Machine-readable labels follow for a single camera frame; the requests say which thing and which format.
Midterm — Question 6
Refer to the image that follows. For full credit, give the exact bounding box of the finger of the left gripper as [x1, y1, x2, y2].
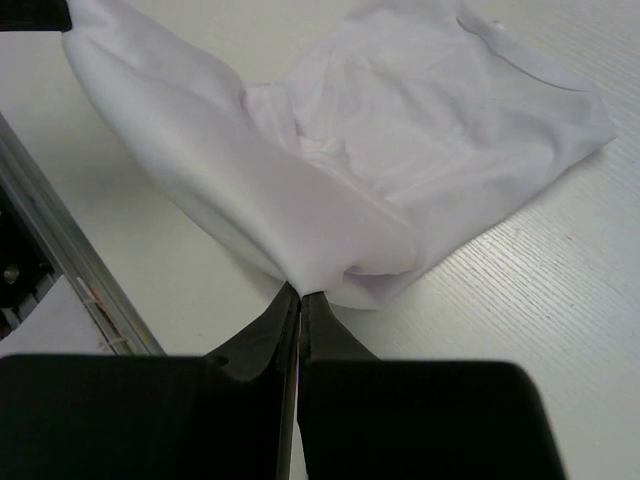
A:
[0, 0, 72, 33]

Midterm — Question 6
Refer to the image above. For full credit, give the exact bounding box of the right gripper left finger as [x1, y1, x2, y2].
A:
[1, 286, 299, 479]

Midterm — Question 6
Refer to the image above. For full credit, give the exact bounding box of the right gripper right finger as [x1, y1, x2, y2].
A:
[298, 293, 565, 479]

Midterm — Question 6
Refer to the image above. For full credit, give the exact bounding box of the white t shirt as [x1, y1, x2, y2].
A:
[63, 1, 615, 309]

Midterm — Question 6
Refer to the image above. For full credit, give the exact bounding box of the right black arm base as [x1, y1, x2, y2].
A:
[1, 155, 61, 338]

